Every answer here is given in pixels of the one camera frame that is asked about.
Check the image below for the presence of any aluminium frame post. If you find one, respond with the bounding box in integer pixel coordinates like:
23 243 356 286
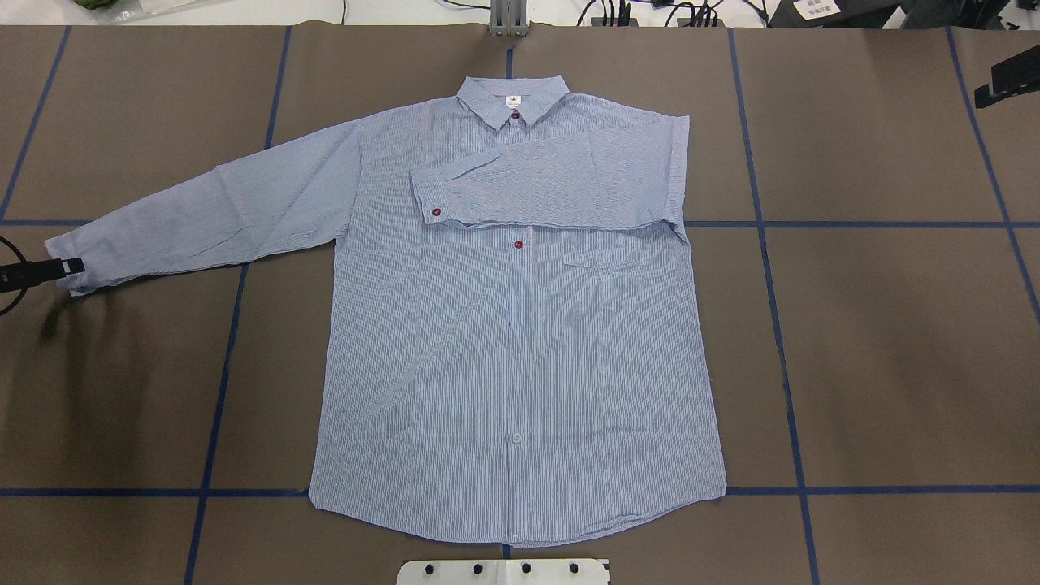
489 0 530 37

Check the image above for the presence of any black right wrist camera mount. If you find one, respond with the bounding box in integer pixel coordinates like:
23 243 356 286
973 45 1040 110

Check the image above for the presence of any green folded cloth pouch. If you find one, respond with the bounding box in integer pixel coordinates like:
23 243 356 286
73 0 119 11

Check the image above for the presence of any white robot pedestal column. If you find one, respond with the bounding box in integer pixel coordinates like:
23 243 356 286
396 558 613 584

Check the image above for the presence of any light blue striped shirt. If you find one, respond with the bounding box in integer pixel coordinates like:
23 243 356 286
45 76 727 548

